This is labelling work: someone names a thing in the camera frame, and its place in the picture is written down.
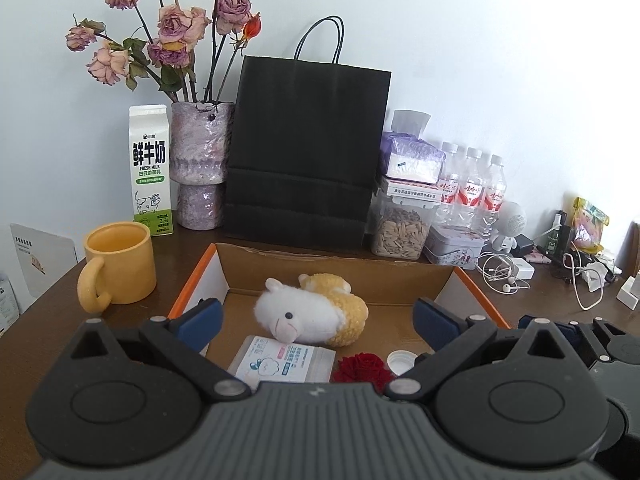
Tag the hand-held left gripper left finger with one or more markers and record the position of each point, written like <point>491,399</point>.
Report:
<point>200,322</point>

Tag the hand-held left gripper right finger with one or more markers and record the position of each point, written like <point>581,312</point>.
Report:
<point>435,325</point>

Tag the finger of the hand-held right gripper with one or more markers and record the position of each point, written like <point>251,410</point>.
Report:
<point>565,332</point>
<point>610,340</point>

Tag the white bottle cap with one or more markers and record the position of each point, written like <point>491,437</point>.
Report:
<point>400,360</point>

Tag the red rose ornament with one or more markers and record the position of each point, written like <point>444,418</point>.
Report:
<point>362,367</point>

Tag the yellow white plush sheep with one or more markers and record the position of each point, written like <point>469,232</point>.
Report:
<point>300,315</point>

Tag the red cardboard box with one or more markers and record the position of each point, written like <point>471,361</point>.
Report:
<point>325,265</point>

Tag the white charging dock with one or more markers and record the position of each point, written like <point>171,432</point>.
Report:
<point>629,292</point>

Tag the white plug adapter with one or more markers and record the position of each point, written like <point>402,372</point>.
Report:
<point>593,281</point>

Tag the printed tin box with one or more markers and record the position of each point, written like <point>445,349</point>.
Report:
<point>452,250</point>

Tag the white flat charger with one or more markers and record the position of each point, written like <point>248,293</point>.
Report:
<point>520,267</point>

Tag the yellow ceramic mug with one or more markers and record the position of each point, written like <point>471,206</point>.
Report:
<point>125,275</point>

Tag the small green spray bottle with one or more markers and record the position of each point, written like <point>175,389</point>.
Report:
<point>552,242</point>

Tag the black power adapter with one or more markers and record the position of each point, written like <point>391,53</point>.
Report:
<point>525,245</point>

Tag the clear container of seeds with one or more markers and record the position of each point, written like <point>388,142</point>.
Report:
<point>400,232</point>

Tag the yellow snack packet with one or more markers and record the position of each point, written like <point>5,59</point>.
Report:
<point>590,225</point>

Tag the white robot figure speaker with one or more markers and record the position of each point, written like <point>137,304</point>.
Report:
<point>512,217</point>

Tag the flat white box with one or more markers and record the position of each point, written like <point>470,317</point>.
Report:
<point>410,191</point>

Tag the purple tissue pack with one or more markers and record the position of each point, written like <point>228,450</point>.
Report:
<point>410,160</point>

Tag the white sign board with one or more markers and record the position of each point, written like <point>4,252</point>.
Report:
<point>45,260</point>

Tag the white green milk carton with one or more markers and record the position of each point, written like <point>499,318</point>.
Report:
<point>150,160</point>

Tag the purple textured vase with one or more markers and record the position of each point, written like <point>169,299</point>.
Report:
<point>200,145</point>

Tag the blue booklets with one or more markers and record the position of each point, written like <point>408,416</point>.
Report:
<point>7,300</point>

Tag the black paper bag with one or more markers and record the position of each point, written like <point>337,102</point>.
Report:
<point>305,150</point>

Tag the dried pink rose bouquet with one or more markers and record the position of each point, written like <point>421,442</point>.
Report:
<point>175,22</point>

